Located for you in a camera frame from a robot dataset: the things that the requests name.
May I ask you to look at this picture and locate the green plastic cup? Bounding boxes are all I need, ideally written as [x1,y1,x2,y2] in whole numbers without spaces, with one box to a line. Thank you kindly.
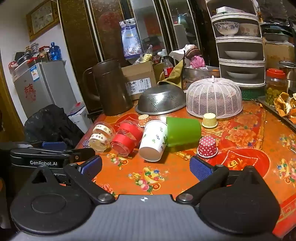
[165,117,202,147]

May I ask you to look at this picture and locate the red floral tablecloth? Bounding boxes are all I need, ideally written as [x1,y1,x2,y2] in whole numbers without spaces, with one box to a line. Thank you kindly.
[75,100,296,238]

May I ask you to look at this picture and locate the white leaf print paper cup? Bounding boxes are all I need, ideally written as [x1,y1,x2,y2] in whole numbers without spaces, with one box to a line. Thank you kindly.
[138,120,168,162]

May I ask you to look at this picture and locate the plain cardboard box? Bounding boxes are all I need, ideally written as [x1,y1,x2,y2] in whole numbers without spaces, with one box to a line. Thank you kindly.
[264,42,295,70]

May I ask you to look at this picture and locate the pink cloth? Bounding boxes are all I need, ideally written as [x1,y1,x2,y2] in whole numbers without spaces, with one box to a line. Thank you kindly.
[189,56,206,69]

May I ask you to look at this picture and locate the yellow noodle packet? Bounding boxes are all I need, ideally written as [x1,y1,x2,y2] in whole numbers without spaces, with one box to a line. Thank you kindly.
[134,53,153,65]

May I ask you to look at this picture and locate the stack of metal bowls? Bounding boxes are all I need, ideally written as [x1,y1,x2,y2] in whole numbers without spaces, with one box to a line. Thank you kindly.
[261,22,292,43]

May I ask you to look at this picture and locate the red dotted paper baking cup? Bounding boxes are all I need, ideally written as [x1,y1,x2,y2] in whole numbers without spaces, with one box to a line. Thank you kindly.
[196,136,218,158]

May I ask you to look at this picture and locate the clear cup with red bands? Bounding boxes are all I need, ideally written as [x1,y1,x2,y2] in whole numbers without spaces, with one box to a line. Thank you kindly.
[110,120,144,157]

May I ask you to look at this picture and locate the metal tray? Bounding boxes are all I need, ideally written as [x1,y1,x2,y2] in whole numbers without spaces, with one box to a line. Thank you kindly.
[257,96,296,132]

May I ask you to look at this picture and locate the blue patterned white bowl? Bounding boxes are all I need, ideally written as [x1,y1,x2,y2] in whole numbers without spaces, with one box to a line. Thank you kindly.
[214,22,240,36]

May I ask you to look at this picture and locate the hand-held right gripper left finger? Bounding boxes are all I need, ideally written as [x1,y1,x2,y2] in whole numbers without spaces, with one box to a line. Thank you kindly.
[29,155,115,205]

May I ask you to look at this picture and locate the flat white box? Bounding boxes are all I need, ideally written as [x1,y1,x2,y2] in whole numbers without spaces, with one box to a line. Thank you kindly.
[216,6,245,15]

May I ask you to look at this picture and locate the cardboard box with label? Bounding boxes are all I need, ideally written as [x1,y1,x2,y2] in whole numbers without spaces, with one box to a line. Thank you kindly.
[121,61,158,100]

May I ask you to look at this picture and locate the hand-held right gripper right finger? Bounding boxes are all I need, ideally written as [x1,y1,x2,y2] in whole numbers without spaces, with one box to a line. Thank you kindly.
[176,156,269,205]

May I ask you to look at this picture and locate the blue water bottle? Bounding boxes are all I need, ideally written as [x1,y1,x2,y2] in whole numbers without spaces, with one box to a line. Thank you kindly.
[50,42,62,61]

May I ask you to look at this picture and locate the red lidded pickle jar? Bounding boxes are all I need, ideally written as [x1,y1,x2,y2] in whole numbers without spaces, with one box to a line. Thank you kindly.
[265,69,287,106]

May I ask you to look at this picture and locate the grey refrigerator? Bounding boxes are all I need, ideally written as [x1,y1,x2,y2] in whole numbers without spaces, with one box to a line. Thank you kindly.
[13,60,78,118]

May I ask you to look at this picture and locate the metal basin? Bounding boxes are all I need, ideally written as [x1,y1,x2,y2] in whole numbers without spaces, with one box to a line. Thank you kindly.
[181,66,221,90]

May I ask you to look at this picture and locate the brown plastic pitcher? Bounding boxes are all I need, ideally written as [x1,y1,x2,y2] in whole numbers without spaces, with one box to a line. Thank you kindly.
[83,59,134,116]

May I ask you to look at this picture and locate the wooden framed wall clock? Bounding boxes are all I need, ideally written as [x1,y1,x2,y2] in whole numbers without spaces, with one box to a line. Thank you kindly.
[26,0,60,42]

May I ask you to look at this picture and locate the green plastic basket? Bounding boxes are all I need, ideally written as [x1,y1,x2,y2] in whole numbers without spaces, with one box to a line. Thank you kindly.
[240,88,266,100]

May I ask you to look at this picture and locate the brown knitted hat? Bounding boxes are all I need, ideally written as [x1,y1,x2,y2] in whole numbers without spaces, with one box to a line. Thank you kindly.
[184,44,202,58]

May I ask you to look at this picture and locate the clear cup with white bands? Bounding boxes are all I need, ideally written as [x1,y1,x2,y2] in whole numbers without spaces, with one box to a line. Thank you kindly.
[88,122,116,153]

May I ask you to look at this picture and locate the dried orange peels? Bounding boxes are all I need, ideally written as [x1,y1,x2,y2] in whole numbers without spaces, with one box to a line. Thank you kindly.
[273,92,296,124]

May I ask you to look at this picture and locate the blue white plastic bag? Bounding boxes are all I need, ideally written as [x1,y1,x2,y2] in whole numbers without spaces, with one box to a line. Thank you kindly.
[119,18,144,60]

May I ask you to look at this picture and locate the steel colander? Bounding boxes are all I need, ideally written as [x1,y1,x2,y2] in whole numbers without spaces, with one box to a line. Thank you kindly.
[135,84,187,115]

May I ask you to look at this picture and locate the orange dotted paper baking cup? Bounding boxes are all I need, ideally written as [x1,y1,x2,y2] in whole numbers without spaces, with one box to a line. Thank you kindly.
[138,114,150,127]

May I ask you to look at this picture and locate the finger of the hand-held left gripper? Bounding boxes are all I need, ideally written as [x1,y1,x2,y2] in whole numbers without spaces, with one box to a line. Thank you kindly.
[46,148,96,163]
[42,142,68,151]

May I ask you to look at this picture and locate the floral ceramic bowl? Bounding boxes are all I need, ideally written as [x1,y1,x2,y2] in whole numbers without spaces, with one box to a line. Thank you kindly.
[238,23,260,37]

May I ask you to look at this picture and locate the white plate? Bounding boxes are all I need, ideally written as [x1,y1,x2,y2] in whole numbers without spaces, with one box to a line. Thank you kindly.
[226,71,258,80]
[224,50,259,59]

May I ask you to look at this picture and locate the white carton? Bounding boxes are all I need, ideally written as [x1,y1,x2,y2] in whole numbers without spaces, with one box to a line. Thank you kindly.
[67,102,93,133]

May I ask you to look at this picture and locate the white mesh food cover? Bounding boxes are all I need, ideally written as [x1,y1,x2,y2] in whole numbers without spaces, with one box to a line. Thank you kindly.
[186,75,243,119]

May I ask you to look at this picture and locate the wooden mirrored wardrobe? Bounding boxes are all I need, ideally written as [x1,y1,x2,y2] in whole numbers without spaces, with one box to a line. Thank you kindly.
[58,0,208,112]

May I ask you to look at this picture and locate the cream paper baking cup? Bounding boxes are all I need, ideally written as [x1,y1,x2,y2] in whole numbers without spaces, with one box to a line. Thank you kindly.
[202,113,218,128]

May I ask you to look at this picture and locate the pile of jars and boxes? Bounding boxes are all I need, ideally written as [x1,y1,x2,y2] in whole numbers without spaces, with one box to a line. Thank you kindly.
[8,43,51,75]

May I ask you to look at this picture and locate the steel pot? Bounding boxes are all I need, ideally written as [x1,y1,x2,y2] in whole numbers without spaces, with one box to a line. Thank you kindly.
[279,61,296,93]

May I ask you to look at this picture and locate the black bag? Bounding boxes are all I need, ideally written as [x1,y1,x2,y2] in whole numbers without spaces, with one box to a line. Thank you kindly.
[24,104,85,149]

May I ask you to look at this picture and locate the olive green cloth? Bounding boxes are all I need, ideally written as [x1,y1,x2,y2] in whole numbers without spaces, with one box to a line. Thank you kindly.
[157,59,185,88]

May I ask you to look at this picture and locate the white tiered dish rack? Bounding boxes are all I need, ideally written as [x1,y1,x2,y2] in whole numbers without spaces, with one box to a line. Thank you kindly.
[206,0,266,87]

